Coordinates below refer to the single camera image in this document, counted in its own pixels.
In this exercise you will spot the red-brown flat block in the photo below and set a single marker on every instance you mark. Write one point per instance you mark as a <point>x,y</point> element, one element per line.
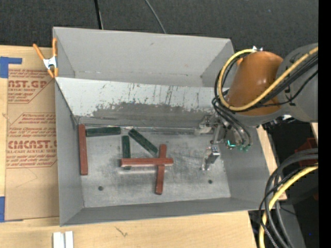
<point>144,162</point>
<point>83,151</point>
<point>160,179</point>

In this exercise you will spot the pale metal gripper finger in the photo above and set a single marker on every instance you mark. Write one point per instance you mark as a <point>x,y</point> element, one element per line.
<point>207,161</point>
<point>214,157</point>

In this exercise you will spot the grey metal bin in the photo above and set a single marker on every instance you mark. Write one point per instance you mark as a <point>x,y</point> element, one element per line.
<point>144,61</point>

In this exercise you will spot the dark green flat block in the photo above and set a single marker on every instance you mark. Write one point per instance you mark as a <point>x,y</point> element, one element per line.
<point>143,141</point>
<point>103,131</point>
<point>126,146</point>

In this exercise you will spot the brown cardboard board, red print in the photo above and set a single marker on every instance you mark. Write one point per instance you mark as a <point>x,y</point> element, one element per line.
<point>31,185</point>

